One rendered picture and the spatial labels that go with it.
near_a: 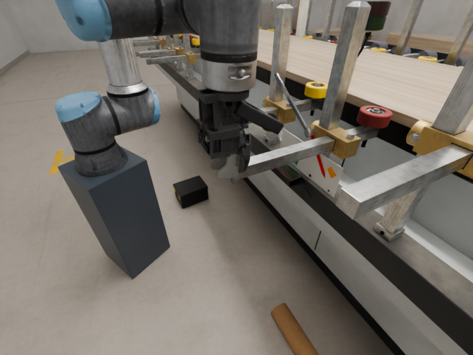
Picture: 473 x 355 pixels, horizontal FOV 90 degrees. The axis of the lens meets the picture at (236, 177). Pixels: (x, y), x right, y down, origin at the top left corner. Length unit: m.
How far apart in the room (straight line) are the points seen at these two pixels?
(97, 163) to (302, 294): 1.08
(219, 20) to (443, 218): 0.73
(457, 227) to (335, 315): 0.69
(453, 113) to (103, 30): 0.54
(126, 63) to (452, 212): 1.07
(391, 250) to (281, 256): 0.84
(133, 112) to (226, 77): 0.66
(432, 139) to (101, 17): 0.55
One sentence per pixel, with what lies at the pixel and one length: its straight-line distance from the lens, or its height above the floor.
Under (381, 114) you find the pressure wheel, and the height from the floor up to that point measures 0.91.
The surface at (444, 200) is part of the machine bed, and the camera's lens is 0.83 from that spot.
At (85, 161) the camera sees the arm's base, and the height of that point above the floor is 0.66.
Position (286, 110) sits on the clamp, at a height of 0.86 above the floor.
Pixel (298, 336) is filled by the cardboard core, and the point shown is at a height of 0.08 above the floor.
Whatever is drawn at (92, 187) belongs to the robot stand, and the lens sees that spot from 1.00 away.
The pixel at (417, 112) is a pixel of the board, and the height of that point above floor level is 0.90.
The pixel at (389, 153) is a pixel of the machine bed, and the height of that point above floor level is 0.77.
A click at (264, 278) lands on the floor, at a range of 1.33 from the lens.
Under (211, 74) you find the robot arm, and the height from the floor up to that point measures 1.06.
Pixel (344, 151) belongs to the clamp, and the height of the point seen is 0.85.
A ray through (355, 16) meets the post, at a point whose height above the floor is 1.12.
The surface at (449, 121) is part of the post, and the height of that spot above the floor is 0.99.
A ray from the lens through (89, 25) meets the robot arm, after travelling 0.42.
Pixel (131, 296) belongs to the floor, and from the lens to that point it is 1.38.
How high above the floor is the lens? 1.15
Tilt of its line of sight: 37 degrees down
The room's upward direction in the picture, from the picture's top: straight up
